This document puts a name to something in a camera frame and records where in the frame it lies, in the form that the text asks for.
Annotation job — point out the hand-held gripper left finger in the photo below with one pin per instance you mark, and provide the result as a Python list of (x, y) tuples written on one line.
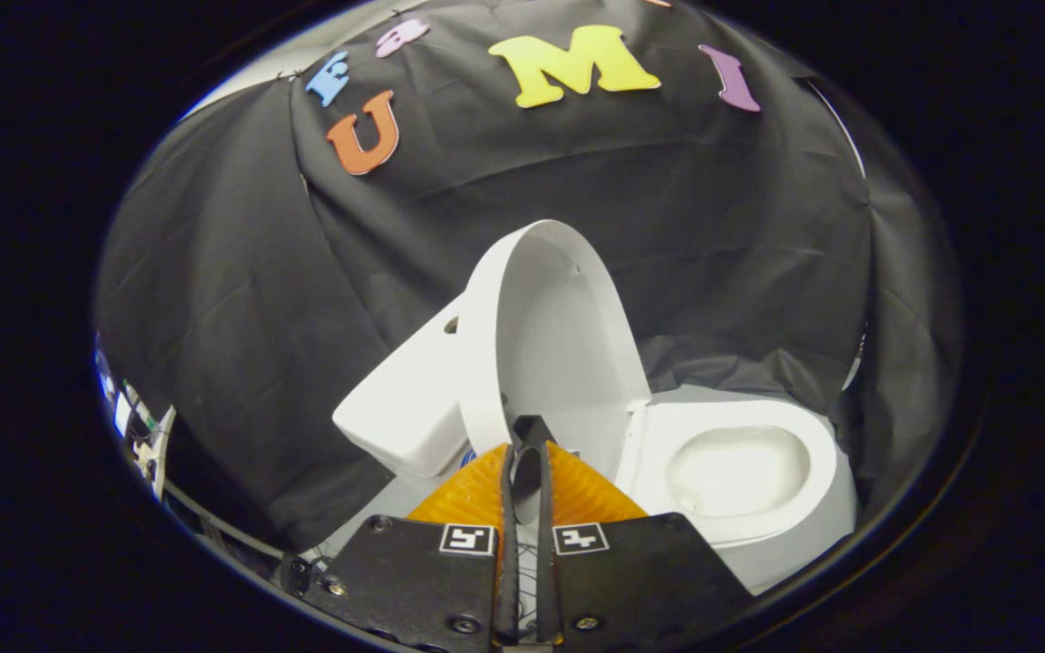
[(508, 562)]

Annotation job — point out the white toilet tank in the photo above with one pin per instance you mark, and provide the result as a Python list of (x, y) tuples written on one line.
[(405, 408)]

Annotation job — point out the white toilet lid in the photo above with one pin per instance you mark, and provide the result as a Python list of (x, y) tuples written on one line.
[(568, 354)]

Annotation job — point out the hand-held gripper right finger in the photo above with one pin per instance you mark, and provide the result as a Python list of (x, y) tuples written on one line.
[(546, 562)]

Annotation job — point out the black backdrop cloth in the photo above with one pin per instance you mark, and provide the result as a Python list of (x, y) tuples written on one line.
[(713, 227)]

